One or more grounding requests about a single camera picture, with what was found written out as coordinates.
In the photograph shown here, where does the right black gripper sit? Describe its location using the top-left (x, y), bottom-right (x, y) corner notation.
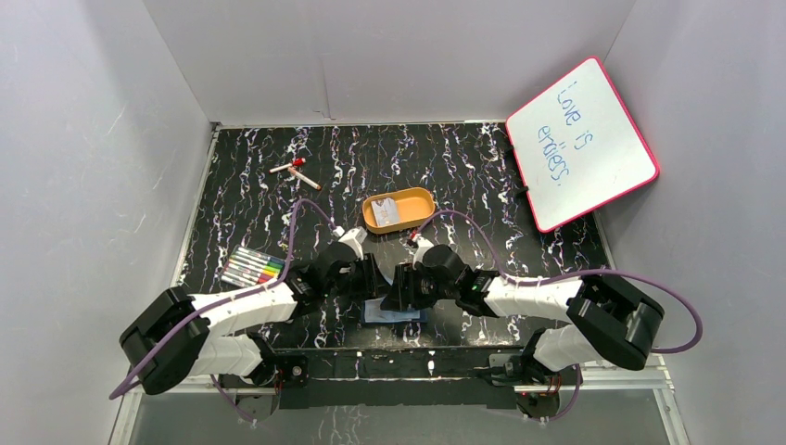
top-left (379, 262), bottom-right (458, 312)

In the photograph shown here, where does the navy blue card holder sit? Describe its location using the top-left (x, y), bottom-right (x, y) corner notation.
top-left (361, 298), bottom-right (427, 324)

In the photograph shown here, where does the orange oval tray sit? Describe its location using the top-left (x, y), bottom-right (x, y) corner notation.
top-left (361, 187), bottom-right (437, 235)

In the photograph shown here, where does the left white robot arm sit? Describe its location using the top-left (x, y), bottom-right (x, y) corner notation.
top-left (113, 242), bottom-right (390, 396)

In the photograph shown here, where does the grey credit card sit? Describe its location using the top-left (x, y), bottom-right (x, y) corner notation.
top-left (371, 197), bottom-right (400, 227)

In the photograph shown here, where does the colourful marker pen set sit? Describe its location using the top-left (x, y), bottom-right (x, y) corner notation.
top-left (220, 246), bottom-right (285, 288)

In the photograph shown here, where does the white marker pen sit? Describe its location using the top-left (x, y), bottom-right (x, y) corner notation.
top-left (287, 167), bottom-right (322, 190)

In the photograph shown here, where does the red capped marker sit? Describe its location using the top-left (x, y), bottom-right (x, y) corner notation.
top-left (269, 158), bottom-right (306, 174)

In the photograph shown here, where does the pink framed whiteboard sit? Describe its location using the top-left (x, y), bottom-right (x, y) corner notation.
top-left (505, 57), bottom-right (660, 233)

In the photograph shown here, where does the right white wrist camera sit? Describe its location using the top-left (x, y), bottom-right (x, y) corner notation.
top-left (407, 231), bottom-right (435, 263)

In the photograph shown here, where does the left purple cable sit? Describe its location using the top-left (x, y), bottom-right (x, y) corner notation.
top-left (108, 197), bottom-right (345, 401)

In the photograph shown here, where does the purple cable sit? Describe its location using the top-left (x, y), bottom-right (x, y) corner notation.
top-left (108, 197), bottom-right (345, 401)
top-left (408, 209), bottom-right (705, 356)

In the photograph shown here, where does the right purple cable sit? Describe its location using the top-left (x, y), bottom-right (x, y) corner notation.
top-left (408, 209), bottom-right (705, 356)

